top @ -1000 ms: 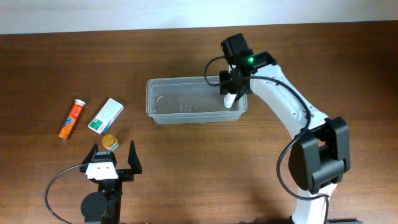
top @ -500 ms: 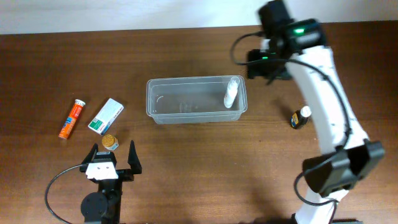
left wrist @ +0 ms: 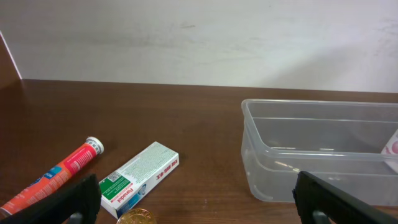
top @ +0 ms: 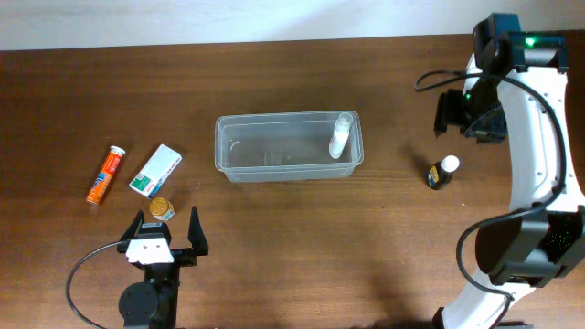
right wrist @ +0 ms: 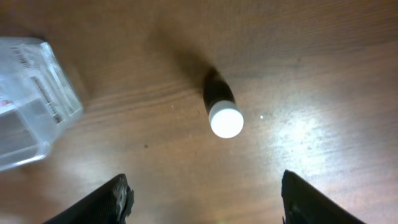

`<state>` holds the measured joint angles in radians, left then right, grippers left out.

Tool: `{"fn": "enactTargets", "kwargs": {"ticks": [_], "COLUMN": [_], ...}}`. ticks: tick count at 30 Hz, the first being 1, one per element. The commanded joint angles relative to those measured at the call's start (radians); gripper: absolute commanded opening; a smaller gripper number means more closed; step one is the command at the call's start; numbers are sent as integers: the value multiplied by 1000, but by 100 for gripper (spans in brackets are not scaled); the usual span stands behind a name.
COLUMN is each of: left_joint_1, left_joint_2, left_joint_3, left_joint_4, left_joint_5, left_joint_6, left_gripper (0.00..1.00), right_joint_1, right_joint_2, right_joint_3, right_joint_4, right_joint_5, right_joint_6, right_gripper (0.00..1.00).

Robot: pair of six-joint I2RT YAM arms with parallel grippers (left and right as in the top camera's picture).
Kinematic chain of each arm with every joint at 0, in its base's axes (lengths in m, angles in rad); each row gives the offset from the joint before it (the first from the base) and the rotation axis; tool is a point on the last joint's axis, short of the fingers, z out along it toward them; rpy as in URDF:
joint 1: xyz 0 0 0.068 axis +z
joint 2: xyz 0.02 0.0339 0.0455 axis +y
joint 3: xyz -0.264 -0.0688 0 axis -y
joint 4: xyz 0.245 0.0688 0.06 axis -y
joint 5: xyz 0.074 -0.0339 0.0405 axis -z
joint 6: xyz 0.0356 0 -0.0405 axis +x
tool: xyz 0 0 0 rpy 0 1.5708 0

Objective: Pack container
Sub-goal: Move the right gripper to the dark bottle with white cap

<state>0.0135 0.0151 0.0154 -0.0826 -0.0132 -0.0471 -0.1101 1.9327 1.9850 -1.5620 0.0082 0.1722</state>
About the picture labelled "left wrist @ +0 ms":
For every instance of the white green Panadol box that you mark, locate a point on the white green Panadol box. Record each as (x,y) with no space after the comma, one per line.
(122,189)

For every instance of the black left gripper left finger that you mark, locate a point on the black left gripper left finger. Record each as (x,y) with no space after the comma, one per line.
(78,203)

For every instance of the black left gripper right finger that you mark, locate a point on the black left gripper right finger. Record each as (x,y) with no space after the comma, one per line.
(318,201)

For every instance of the white squeeze bottle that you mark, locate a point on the white squeeze bottle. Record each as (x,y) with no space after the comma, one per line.
(390,149)

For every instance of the clear plastic container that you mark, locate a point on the clear plastic container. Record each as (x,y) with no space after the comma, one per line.
(339,142)

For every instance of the orange effervescent tablet tube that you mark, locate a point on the orange effervescent tablet tube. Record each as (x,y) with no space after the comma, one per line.
(52,180)

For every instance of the small gold-lid jar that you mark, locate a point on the small gold-lid jar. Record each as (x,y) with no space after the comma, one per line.
(137,216)

